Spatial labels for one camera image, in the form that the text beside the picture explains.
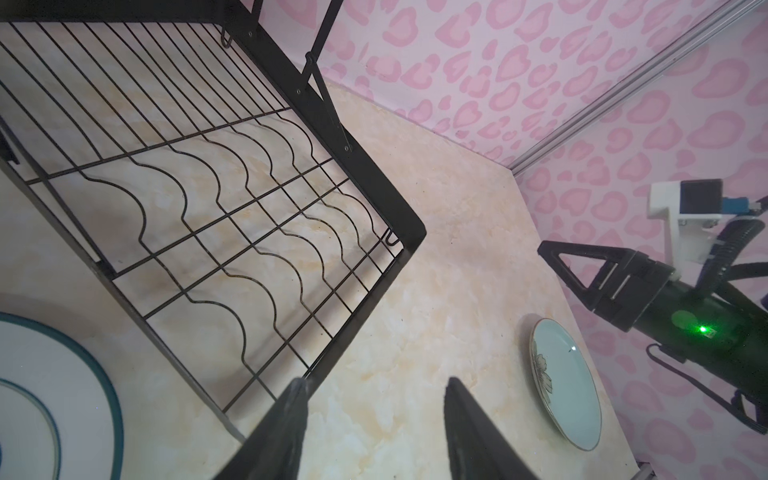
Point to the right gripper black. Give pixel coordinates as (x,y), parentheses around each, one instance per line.
(672,306)

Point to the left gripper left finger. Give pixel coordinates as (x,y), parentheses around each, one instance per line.
(274,448)

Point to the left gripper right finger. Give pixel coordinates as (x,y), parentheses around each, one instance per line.
(476,447)

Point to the light green flower plate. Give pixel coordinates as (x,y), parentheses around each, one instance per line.
(565,384)

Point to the black wire dish rack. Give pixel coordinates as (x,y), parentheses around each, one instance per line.
(207,183)

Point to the white plate black rings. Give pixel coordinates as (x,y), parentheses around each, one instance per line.
(54,396)

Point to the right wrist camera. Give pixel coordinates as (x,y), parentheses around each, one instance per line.
(690,210)

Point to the aluminium frame post right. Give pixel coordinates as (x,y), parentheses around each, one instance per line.
(699,34)

